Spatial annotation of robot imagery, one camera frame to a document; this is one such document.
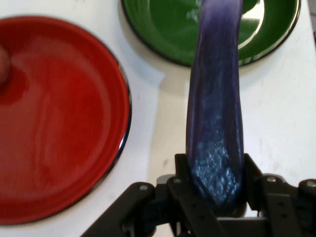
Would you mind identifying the purple toy eggplant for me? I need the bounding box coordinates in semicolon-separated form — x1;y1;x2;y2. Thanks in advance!
185;0;245;216

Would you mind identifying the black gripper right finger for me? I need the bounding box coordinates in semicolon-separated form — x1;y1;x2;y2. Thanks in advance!
243;153;316;237

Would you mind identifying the red enamel plate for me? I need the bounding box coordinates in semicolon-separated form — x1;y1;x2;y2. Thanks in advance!
0;16;132;226

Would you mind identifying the dull red toy fruit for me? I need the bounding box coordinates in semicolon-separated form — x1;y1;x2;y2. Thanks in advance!
0;45;11;85

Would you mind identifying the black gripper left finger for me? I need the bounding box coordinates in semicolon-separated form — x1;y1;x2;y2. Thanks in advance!
81;153;228;237

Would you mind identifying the green enamel plate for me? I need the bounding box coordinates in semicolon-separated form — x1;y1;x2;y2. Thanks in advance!
120;0;302;68

